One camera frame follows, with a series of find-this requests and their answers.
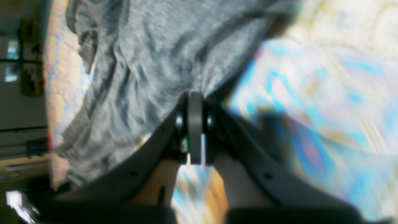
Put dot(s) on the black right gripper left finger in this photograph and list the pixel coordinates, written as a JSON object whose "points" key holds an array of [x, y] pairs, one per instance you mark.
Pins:
{"points": [[139, 190]]}

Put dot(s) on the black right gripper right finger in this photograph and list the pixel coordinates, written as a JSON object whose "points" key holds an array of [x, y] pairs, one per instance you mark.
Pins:
{"points": [[259, 190]]}

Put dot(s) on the grey t-shirt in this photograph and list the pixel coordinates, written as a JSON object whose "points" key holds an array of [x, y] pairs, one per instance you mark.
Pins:
{"points": [[146, 54]]}

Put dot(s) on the patterned colourful tablecloth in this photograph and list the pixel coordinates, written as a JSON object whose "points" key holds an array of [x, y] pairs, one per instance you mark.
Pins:
{"points": [[323, 82]]}

